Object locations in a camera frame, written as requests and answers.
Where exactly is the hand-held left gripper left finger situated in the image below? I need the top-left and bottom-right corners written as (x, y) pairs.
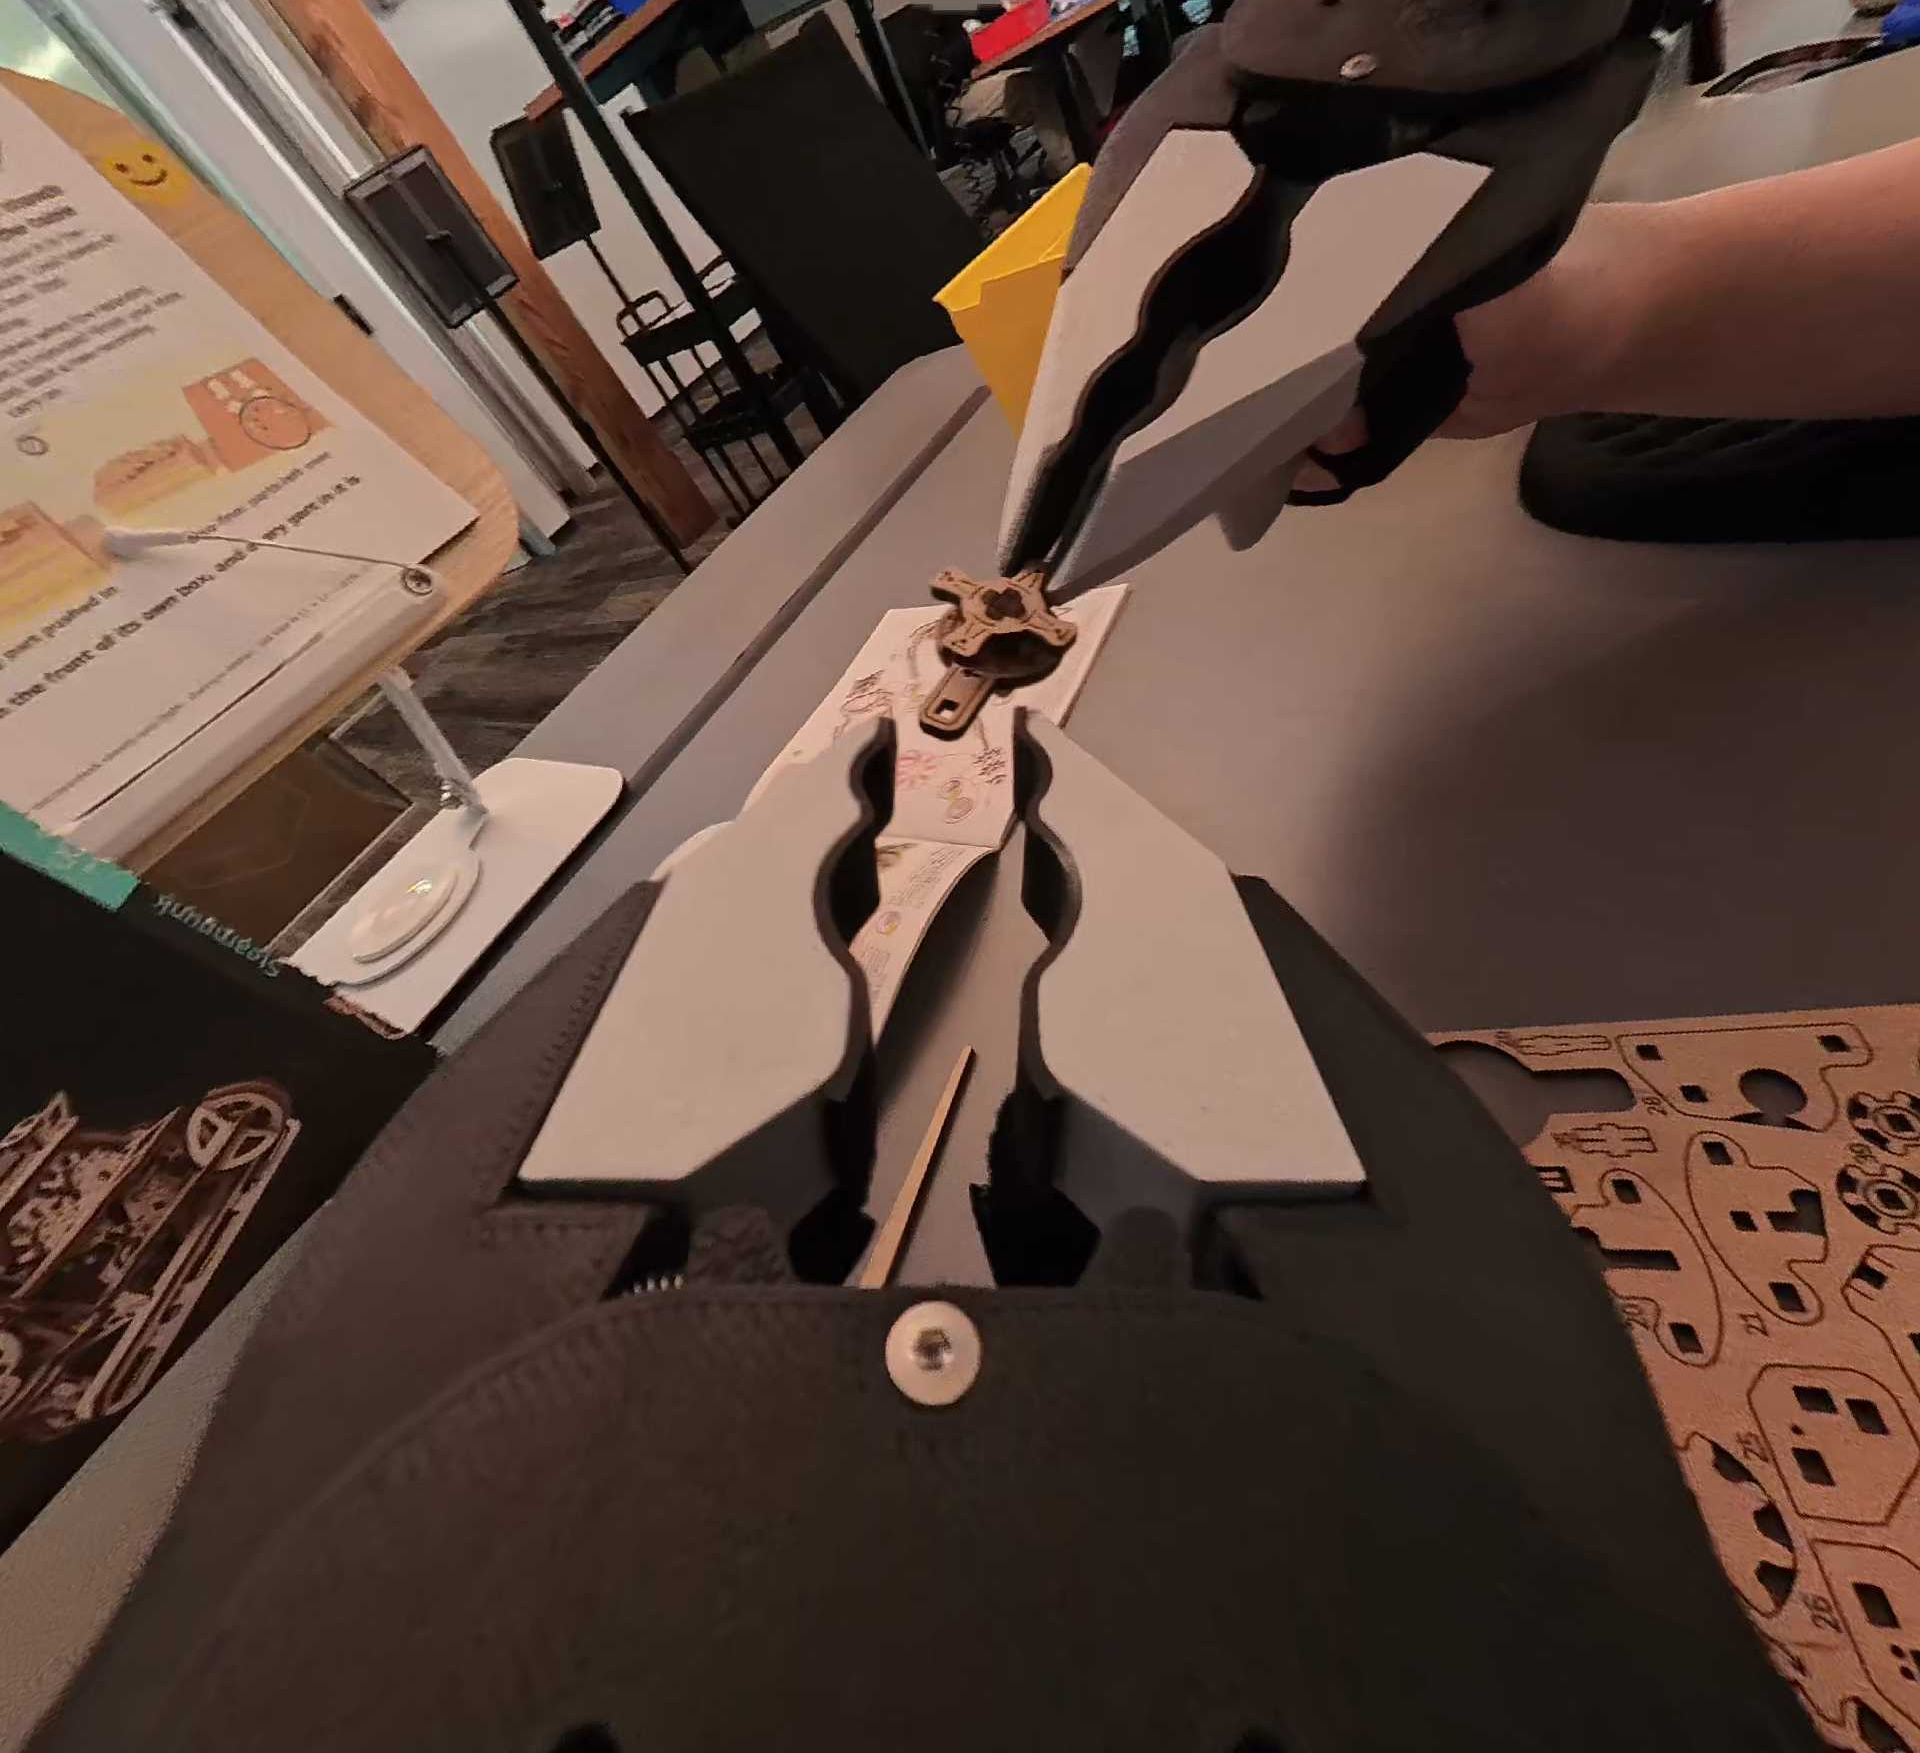
top-left (513, 712), bottom-right (901, 1201)

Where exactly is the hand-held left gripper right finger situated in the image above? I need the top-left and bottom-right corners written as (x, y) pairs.
top-left (1012, 707), bottom-right (1369, 1215)

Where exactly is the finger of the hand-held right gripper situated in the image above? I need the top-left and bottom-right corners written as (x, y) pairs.
top-left (1047, 153), bottom-right (1497, 592)
top-left (998, 124), bottom-right (1273, 570)

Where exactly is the person's right forearm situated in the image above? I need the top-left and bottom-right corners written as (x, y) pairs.
top-left (1558, 136), bottom-right (1920, 429)

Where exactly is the black model kit box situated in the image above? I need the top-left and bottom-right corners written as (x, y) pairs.
top-left (0, 802), bottom-right (438, 1543)

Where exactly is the laser-cut wooden parts sheet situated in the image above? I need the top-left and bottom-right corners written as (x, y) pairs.
top-left (1431, 1001), bottom-right (1920, 1753)

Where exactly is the person's right hand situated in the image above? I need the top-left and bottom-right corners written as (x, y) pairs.
top-left (1292, 207), bottom-right (1620, 504)

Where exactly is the yellow plastic bin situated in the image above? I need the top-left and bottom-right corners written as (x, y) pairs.
top-left (932, 163), bottom-right (1098, 396)

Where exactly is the thin wooden stick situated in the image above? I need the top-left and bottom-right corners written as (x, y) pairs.
top-left (859, 1044), bottom-right (976, 1292)

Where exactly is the white stand base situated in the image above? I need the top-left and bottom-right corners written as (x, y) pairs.
top-left (284, 754), bottom-right (626, 1032)

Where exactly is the black divider panel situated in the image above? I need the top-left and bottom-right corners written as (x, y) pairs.
top-left (622, 19), bottom-right (993, 405)

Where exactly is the illustrated instruction booklet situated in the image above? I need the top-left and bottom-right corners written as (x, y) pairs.
top-left (652, 578), bottom-right (1133, 1027)

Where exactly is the black utility cart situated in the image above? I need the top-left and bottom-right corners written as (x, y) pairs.
top-left (613, 259), bottom-right (845, 523)

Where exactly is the black mesh wrist rest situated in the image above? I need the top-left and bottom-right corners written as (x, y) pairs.
top-left (1519, 407), bottom-right (1920, 544)

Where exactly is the thick wooden post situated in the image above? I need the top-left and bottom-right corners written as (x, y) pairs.
top-left (138, 0), bottom-right (723, 556)

